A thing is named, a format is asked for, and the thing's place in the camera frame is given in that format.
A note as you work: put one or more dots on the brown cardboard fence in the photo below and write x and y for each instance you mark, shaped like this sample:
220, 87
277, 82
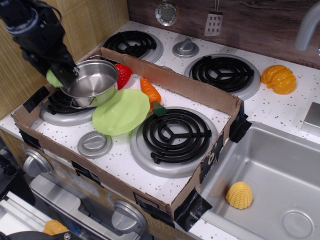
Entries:
186, 206

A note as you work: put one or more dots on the back silver stove knob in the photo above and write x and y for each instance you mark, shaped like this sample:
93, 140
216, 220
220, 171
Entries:
185, 49

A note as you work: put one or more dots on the red toy strawberry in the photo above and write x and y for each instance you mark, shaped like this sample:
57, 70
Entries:
124, 75

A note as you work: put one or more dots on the left silver oven knob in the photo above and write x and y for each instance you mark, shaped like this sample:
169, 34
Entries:
35, 164

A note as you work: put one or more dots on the hanging silver spatula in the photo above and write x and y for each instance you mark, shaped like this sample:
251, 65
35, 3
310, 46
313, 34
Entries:
214, 21

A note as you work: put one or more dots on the light green plastic plate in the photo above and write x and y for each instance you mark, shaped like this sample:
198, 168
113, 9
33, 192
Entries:
126, 110

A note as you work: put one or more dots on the orange toy carrot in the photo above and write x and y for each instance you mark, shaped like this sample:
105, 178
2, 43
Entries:
153, 96

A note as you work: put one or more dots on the front right black burner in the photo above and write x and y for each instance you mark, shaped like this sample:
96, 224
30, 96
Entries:
173, 145

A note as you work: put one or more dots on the silver oven knob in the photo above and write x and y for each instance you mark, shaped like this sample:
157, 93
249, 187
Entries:
35, 164
127, 219

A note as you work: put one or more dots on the front silver stove knob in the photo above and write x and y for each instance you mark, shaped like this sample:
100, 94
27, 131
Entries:
94, 145

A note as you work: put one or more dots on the orange toy below stove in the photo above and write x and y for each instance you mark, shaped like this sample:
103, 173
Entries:
54, 227

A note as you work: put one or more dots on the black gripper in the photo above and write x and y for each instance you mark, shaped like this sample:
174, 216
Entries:
40, 36

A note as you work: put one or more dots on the stainless steel pot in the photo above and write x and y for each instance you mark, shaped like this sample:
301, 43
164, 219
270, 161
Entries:
95, 84

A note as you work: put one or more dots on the right silver oven knob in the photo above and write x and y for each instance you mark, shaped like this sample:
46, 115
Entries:
127, 219

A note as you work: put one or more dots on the silver sink basin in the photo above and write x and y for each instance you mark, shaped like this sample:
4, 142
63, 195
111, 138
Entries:
283, 172

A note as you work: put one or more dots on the yellow toy corn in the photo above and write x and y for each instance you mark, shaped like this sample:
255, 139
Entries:
239, 195

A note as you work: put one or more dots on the silver faucet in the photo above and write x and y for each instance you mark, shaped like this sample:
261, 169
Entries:
307, 28

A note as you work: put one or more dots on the hanging silver strainer spoon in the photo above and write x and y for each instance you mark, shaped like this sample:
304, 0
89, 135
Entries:
166, 13

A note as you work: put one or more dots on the light green toy broccoli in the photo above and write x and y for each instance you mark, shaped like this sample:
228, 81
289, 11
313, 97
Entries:
53, 80

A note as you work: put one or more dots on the silver oven door handle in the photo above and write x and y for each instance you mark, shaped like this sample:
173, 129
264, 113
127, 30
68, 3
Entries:
74, 206

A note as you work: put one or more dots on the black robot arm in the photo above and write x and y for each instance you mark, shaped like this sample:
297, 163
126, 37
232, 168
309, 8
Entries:
7, 11

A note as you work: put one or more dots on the silver stove knob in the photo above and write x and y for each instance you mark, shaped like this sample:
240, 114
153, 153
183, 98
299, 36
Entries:
94, 145
185, 49

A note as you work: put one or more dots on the back right black burner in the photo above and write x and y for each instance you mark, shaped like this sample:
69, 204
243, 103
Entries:
230, 73

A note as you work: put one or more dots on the orange toy pumpkin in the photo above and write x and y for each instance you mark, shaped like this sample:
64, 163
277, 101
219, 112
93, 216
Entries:
280, 79

